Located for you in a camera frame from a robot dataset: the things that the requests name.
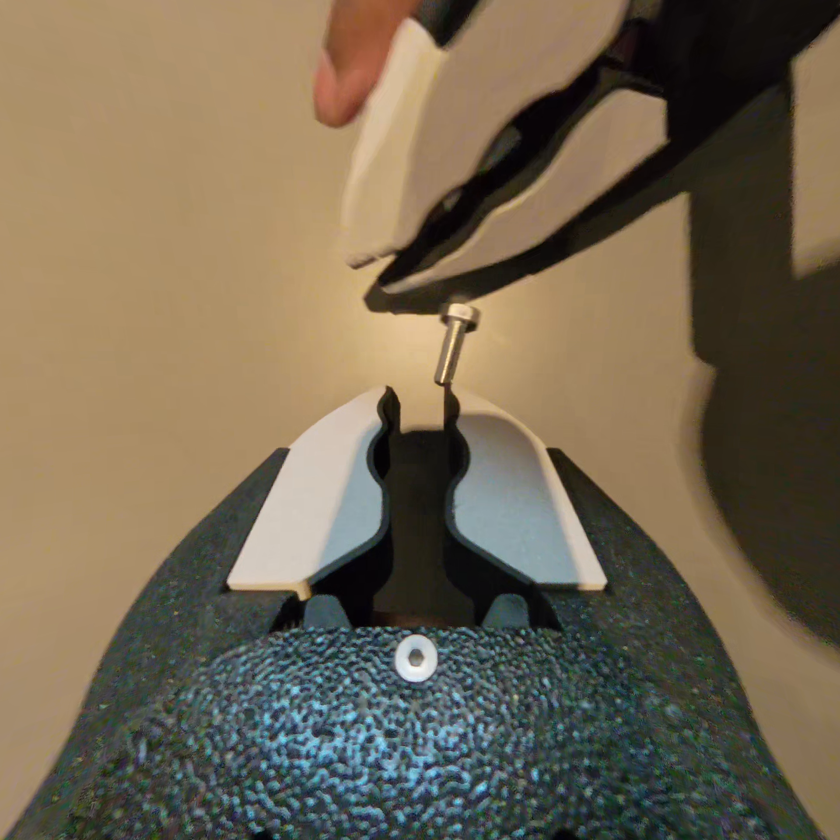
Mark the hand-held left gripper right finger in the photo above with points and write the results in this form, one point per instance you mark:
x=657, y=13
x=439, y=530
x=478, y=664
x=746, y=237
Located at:
x=525, y=505

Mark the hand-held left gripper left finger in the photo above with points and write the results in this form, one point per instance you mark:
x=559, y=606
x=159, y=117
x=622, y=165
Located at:
x=315, y=505

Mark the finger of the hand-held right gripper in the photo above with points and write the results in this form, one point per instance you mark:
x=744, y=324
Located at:
x=565, y=184
x=433, y=118

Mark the steel bolt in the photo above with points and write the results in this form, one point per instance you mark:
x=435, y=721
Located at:
x=453, y=348

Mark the person's right hand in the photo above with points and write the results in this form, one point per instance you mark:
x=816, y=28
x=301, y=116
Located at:
x=348, y=59

